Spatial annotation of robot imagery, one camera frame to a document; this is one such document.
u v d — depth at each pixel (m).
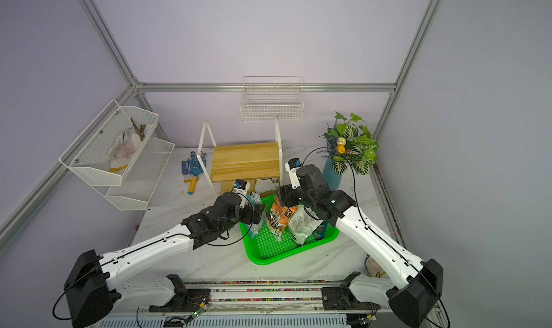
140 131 0.85
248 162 0.88
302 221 0.76
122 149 0.78
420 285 0.38
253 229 0.82
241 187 0.68
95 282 0.39
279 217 0.82
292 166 0.64
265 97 0.96
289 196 0.64
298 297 0.75
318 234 0.84
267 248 0.86
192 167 1.11
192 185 1.04
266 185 0.98
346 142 0.77
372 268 0.80
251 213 0.70
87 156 0.67
